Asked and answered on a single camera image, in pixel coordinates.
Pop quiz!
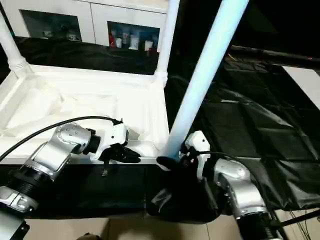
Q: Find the white plastic table top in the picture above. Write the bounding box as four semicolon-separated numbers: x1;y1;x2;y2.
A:
0;63;171;166

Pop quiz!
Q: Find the dark robot foot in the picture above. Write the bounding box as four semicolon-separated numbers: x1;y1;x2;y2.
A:
79;232;101;240

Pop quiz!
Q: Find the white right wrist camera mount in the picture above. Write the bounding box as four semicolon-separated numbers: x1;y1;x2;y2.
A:
183;129;211;180

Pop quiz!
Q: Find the black mat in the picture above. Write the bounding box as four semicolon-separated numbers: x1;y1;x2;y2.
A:
0;34;320;223

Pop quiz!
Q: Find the white flat board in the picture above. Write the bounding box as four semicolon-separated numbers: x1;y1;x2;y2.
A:
282;65;320;111

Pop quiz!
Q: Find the tall black cabinet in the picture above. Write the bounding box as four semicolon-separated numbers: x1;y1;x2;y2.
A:
176;0;218;63

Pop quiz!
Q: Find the white cabinet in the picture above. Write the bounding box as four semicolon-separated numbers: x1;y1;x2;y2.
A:
0;0;176;53

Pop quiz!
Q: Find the white plastic table leg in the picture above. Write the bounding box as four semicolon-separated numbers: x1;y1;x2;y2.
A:
0;11;33;78
159;0;251;161
154;0;180;87

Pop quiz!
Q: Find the black stand strut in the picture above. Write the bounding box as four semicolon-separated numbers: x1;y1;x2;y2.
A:
277;211;320;230

